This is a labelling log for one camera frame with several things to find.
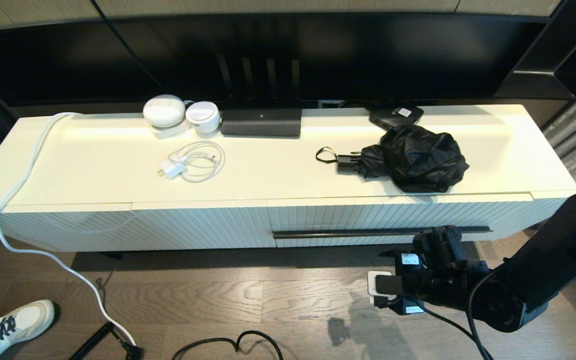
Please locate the labelled black wrist camera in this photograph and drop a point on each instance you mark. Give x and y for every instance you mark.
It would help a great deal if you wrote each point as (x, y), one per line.
(410, 259)

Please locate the black router with antennas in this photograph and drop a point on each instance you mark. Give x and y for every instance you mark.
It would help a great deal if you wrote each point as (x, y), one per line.
(260, 122)

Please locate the black set-top box with label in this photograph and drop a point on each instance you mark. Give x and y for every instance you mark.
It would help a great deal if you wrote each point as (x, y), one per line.
(393, 116)

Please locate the black shelf unit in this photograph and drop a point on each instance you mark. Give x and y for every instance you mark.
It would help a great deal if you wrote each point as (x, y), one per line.
(543, 80)

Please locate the large white dome device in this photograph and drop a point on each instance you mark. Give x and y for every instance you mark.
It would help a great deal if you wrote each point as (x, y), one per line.
(164, 112)

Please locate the black umbrella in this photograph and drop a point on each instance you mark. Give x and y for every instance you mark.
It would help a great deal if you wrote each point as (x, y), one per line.
(418, 160)

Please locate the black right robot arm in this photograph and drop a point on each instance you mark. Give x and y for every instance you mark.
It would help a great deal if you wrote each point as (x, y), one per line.
(548, 260)

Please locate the small white round device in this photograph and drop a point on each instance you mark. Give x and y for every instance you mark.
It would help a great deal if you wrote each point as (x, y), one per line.
(203, 117)

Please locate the white tv cabinet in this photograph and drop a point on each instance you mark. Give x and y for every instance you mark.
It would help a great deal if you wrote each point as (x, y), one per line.
(118, 225)

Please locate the white sneaker black laces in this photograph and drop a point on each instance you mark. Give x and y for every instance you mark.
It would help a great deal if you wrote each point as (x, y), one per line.
(23, 322)

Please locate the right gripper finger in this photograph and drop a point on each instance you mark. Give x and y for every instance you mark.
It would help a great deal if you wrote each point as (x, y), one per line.
(388, 285)
(393, 304)

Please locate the white fluted drawer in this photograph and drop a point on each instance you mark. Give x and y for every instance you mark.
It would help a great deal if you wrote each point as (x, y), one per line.
(343, 217)

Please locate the white wall socket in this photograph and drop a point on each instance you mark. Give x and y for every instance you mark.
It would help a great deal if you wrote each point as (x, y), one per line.
(330, 104)

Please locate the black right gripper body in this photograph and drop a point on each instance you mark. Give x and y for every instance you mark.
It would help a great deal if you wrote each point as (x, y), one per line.
(433, 287)

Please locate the black television screen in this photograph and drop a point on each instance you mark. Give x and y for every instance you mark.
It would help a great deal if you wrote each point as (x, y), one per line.
(368, 55)

